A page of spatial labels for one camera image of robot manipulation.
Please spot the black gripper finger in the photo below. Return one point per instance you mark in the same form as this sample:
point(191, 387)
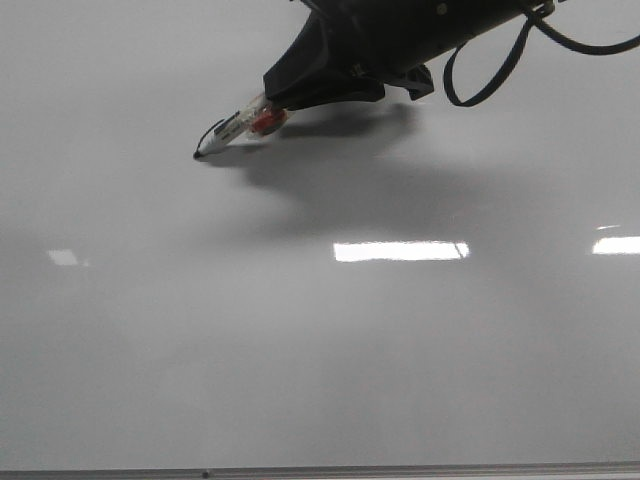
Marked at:
point(318, 69)

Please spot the white marker with red band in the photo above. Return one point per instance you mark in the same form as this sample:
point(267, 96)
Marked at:
point(258, 119)

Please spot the white glossy whiteboard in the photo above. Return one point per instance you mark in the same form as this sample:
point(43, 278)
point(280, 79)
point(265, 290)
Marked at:
point(395, 283)

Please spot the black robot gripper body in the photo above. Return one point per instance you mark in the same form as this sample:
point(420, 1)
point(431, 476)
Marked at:
point(391, 41)

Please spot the grey aluminium whiteboard frame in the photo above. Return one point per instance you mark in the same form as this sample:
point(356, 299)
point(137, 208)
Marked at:
point(585, 470)

